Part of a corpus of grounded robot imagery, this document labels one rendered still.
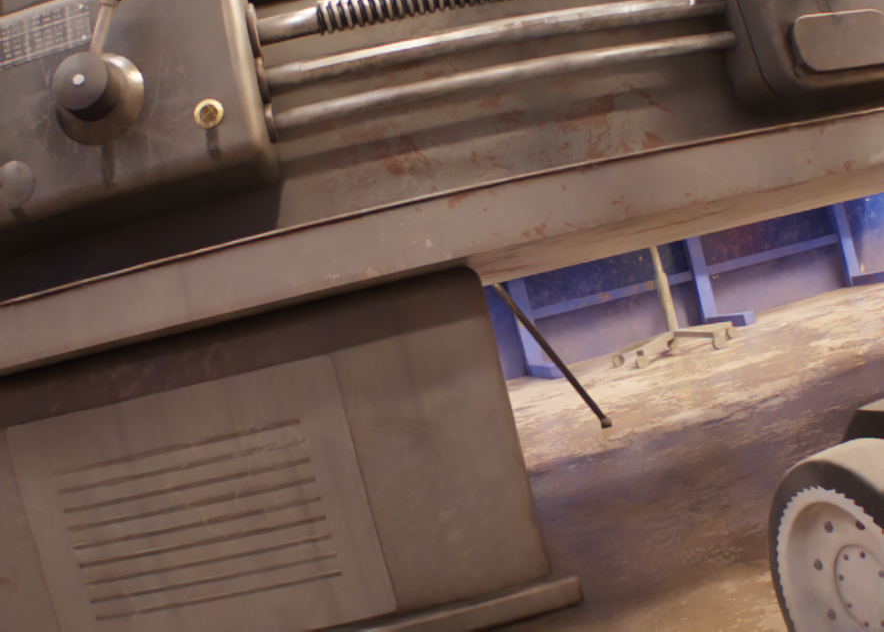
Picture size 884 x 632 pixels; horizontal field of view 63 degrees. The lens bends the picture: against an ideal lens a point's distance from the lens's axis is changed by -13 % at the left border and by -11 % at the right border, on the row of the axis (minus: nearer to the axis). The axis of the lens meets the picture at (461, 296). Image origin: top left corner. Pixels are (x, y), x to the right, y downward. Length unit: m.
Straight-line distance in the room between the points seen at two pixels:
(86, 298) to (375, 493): 0.37
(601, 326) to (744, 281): 0.90
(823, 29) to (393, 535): 0.76
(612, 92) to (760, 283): 3.73
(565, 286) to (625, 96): 3.30
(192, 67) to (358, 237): 0.25
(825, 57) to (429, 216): 0.50
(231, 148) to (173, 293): 0.15
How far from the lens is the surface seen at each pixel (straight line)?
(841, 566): 0.58
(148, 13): 0.89
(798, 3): 1.01
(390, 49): 0.93
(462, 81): 0.92
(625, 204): 0.83
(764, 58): 0.99
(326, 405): 0.88
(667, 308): 3.43
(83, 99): 0.81
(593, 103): 1.04
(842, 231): 4.90
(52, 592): 1.00
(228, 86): 0.84
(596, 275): 4.36
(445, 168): 0.98
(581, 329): 4.32
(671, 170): 0.86
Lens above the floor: 0.34
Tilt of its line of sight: 2 degrees up
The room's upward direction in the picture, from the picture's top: 14 degrees counter-clockwise
